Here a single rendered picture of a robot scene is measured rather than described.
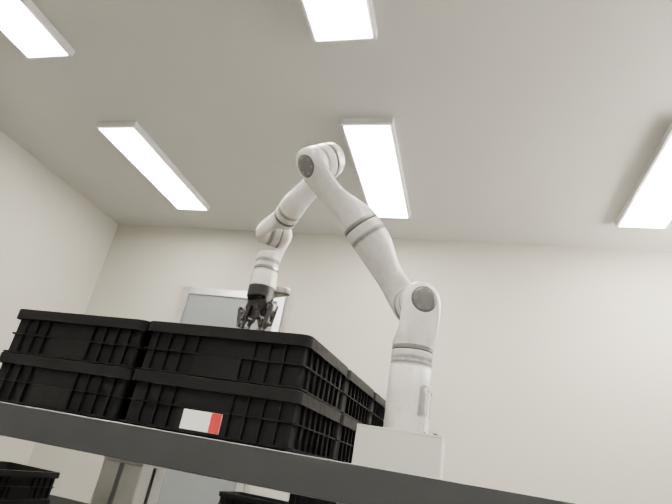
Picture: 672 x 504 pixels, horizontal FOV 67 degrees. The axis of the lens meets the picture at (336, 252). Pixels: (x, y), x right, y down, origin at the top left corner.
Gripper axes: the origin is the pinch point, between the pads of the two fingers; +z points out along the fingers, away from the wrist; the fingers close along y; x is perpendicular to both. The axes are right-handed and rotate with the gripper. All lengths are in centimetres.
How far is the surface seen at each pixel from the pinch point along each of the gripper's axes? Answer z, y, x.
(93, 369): 17.0, -11.3, -33.0
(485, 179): -181, -25, 203
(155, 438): 30, 46, -50
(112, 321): 5.8, -10.6, -32.8
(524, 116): -180, 22, 150
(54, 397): 23.8, -19.4, -35.6
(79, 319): 5.8, -19.6, -36.4
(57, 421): 30, 33, -56
